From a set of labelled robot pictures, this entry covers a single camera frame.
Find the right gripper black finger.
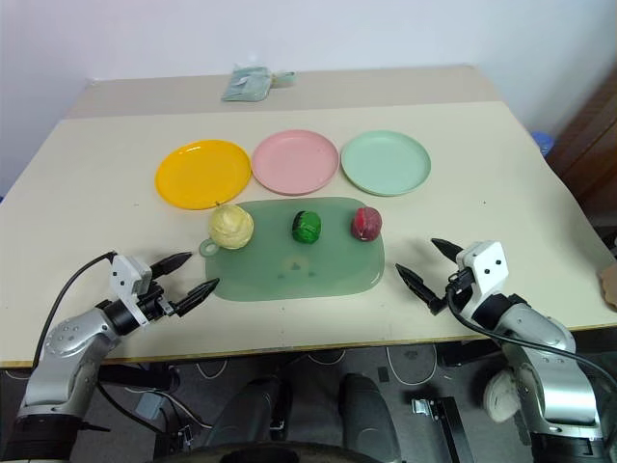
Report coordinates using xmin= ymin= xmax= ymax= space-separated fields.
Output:
xmin=430 ymin=237 xmax=466 ymax=266
xmin=394 ymin=262 xmax=435 ymax=305

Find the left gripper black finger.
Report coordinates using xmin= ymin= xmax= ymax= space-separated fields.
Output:
xmin=148 ymin=251 xmax=193 ymax=282
xmin=172 ymin=278 xmax=221 ymax=318

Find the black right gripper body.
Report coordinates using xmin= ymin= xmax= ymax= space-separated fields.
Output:
xmin=429 ymin=267 xmax=478 ymax=317

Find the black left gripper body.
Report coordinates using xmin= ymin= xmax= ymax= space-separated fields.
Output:
xmin=137 ymin=283 xmax=177 ymax=323

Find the red round fruit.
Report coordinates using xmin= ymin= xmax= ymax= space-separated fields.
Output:
xmin=350 ymin=205 xmax=384 ymax=242

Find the yellow plate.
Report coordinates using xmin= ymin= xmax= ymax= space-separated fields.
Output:
xmin=154 ymin=139 xmax=253 ymax=211

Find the pale green plate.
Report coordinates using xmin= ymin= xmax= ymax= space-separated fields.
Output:
xmin=340 ymin=129 xmax=432 ymax=198

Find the green toy vegetable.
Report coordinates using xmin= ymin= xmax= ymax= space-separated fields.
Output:
xmin=290 ymin=209 xmax=323 ymax=244

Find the pink plate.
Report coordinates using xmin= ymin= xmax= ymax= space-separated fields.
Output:
xmin=251 ymin=128 xmax=340 ymax=197

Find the yellow toy cabbage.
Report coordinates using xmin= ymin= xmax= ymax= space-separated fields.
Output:
xmin=207 ymin=202 xmax=255 ymax=251

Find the grey small box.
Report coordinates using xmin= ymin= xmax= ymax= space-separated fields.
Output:
xmin=136 ymin=391 xmax=171 ymax=426

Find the translucent green cutting board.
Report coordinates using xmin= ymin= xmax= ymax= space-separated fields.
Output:
xmin=199 ymin=196 xmax=389 ymax=303

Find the white round object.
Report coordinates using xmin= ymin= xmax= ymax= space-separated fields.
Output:
xmin=483 ymin=368 xmax=524 ymax=425

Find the dark rounded robot leg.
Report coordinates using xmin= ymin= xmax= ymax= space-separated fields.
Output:
xmin=205 ymin=375 xmax=295 ymax=448
xmin=338 ymin=372 xmax=402 ymax=463

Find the blue capped water bottle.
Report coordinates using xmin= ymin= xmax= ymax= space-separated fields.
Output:
xmin=532 ymin=129 xmax=556 ymax=156

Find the brown cardboard piece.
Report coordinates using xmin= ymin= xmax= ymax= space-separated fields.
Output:
xmin=597 ymin=262 xmax=617 ymax=310

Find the brown wooden cabinet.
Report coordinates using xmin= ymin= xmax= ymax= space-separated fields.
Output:
xmin=549 ymin=62 xmax=617 ymax=252

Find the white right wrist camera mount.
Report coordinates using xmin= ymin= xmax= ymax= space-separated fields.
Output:
xmin=452 ymin=239 xmax=510 ymax=325

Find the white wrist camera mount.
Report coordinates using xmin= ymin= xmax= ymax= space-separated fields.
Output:
xmin=452 ymin=239 xmax=510 ymax=325
xmin=109 ymin=254 xmax=154 ymax=326

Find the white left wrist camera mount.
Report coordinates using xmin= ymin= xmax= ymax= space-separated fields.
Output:
xmin=109 ymin=254 xmax=154 ymax=326

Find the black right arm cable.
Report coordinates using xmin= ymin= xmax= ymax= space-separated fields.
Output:
xmin=445 ymin=284 xmax=617 ymax=393

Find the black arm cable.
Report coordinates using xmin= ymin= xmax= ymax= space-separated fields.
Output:
xmin=445 ymin=284 xmax=617 ymax=393
xmin=32 ymin=250 xmax=120 ymax=370

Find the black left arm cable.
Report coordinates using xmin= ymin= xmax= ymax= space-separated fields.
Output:
xmin=32 ymin=250 xmax=120 ymax=370

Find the black metal rail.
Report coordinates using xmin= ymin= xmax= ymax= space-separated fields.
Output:
xmin=409 ymin=395 xmax=476 ymax=463

